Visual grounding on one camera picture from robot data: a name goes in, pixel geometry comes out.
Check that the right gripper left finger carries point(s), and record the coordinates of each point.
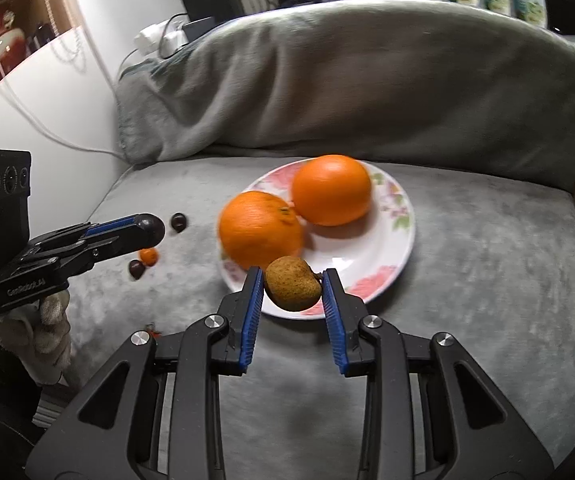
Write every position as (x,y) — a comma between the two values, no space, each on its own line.
(241,310)

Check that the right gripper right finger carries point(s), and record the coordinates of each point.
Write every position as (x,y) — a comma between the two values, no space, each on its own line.
(352,354)

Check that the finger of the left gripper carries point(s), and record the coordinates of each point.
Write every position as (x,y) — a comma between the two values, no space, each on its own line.
(112,244)
(72,234)

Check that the dark red plum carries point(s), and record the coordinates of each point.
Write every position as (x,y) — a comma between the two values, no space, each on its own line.
(136,269)

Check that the speckled brown yellow fruit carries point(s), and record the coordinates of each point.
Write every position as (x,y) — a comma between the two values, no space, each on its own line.
(291,284)

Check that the floral white plate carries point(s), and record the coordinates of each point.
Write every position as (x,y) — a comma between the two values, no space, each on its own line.
(368,254)

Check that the large orange with stem mark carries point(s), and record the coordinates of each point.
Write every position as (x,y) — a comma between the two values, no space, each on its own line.
(256,228)

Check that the large smooth orange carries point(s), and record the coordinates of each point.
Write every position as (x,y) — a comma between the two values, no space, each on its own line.
(331,190)

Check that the left gloved hand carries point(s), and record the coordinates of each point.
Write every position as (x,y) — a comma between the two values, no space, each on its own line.
(39,335)

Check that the small orange kumquat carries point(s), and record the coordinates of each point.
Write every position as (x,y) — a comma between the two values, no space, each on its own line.
(149,256)

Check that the white power strip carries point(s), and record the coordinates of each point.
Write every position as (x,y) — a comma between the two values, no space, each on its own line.
(163,38)

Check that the red ceramic jar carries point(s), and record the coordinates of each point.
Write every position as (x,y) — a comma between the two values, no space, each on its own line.
(12,40)

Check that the grey blanket on backrest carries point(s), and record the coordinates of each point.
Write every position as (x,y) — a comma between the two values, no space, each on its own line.
(418,82)

